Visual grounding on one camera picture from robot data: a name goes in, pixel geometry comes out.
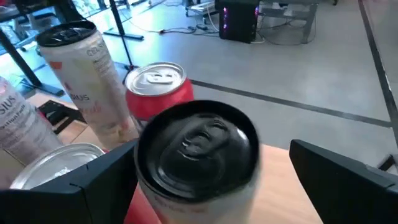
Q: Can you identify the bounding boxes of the black tripod stand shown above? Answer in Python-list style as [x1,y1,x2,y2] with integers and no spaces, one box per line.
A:
[102,0,146,72]

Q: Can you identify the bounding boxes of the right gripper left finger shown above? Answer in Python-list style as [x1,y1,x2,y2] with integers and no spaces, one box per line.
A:
[0,139,139,224]

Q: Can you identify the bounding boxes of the red Fanta soda can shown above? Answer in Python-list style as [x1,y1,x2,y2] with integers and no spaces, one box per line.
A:
[124,61,195,130]
[9,142,106,190]

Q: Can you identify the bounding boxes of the wooden shelf black metal legs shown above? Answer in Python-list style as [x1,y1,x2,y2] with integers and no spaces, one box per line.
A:
[0,93,398,224]

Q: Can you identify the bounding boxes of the grey metal table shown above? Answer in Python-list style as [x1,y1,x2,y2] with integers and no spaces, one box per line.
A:
[259,0,340,44]

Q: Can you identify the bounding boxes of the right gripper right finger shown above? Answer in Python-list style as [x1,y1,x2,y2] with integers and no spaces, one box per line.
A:
[290,139,398,224]

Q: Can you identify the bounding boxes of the black computer tower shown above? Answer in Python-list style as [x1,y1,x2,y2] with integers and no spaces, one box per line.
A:
[214,0,261,44]

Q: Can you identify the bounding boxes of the black floor cable bundle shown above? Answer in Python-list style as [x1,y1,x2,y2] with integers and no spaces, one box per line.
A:
[129,17,218,37]

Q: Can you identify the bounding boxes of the black desk leg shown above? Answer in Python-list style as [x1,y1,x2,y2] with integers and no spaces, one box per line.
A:
[0,27,66,97]

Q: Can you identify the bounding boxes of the white Celsius slim can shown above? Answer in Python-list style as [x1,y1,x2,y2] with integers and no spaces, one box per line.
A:
[0,76,63,166]
[134,100,261,224]
[35,20,140,150]

